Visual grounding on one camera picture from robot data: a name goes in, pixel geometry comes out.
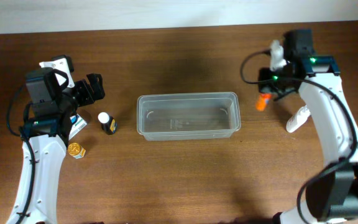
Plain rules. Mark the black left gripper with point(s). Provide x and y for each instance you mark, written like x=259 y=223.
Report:
x=84 y=90

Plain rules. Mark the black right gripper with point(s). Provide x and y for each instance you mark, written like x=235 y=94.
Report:
x=266 y=83

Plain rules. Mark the orange tube white cap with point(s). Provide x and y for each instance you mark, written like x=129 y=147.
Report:
x=262 y=101

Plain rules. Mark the white calamine lotion bottle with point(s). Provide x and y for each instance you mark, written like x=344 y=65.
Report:
x=298 y=119

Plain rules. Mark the dark bottle white cap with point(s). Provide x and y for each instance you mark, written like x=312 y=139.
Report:
x=108 y=123

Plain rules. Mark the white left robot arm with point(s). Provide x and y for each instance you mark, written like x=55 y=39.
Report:
x=36 y=200

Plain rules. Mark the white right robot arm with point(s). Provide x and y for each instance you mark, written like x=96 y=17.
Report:
x=331 y=196

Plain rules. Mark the clear plastic container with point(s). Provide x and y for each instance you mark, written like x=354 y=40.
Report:
x=186 y=116

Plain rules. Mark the white Panadol box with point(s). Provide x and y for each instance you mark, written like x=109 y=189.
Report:
x=78 y=123

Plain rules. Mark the gold lid small jar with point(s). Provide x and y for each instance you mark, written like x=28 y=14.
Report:
x=76 y=150

